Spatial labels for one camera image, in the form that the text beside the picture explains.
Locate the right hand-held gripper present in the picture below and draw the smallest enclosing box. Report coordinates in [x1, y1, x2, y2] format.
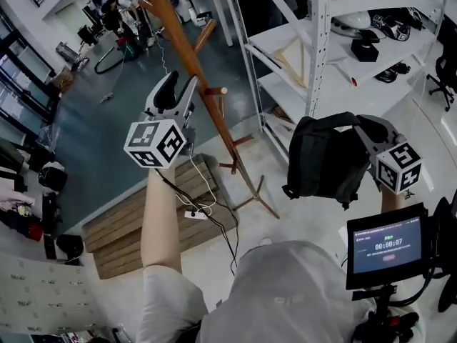
[352, 114, 423, 196]

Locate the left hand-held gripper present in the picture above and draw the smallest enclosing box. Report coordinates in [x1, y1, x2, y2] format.
[124, 70, 199, 170]

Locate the wooden coat rack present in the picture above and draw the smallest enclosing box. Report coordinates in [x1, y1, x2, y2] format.
[87, 0, 281, 220]

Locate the person's left forearm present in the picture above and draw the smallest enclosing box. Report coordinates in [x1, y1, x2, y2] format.
[140, 167, 184, 274]

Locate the person's right forearm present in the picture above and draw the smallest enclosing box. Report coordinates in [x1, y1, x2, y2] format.
[379, 184, 407, 214]

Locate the clear plastic bag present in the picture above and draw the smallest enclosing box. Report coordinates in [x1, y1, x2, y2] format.
[35, 123, 62, 150]

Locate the black round bag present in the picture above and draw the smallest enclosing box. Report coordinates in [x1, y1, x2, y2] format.
[56, 234, 85, 264]

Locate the white roll with red end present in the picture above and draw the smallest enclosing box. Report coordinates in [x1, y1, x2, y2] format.
[334, 62, 358, 88]

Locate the mop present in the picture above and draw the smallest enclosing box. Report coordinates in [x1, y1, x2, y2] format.
[100, 51, 128, 104]

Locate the black hoop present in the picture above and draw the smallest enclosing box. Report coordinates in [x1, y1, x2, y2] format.
[94, 46, 123, 76]

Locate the black box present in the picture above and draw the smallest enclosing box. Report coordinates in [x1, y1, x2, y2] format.
[350, 38, 380, 63]

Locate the black office chair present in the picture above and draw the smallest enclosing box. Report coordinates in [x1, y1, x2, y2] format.
[426, 43, 457, 112]

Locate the white table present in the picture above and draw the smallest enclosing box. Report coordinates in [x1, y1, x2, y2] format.
[184, 0, 235, 48]

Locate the white metal shelf unit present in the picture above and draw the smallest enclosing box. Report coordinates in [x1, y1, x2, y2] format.
[219, 0, 448, 164]

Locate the spare hand-held gripper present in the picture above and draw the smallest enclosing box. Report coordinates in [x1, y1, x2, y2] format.
[371, 6, 426, 43]

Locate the white dome helmet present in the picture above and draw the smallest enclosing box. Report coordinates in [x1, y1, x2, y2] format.
[331, 10, 373, 38]

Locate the cardboard box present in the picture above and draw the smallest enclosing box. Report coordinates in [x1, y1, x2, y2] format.
[51, 66, 78, 93]

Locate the black monitor screen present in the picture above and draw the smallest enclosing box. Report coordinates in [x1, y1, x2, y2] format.
[345, 202, 429, 292]

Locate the wooden pallet stack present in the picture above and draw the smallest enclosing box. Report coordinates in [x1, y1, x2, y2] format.
[81, 153, 240, 281]

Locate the black backpack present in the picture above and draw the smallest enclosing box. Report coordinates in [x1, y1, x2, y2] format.
[38, 161, 69, 193]

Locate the person's white shirt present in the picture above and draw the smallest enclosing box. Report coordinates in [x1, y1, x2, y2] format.
[135, 239, 426, 343]

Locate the pile of clothes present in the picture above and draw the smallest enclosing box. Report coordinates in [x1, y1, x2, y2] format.
[0, 190, 44, 243]

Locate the white patterned panel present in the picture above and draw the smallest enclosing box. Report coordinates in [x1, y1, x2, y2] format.
[0, 251, 109, 336]

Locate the black strap bundle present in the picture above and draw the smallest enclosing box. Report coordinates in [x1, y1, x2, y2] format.
[374, 61, 412, 84]

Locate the white cable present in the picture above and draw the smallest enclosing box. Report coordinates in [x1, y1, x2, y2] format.
[174, 154, 219, 217]

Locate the wooden canvas frame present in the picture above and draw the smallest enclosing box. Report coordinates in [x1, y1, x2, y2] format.
[272, 36, 310, 89]

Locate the black cable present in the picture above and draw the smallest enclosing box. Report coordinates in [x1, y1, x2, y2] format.
[155, 168, 240, 277]

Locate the black camera gear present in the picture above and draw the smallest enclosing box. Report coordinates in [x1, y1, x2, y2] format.
[427, 190, 457, 313]

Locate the black monitor mount rig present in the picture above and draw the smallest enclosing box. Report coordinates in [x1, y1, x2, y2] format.
[351, 283, 421, 343]

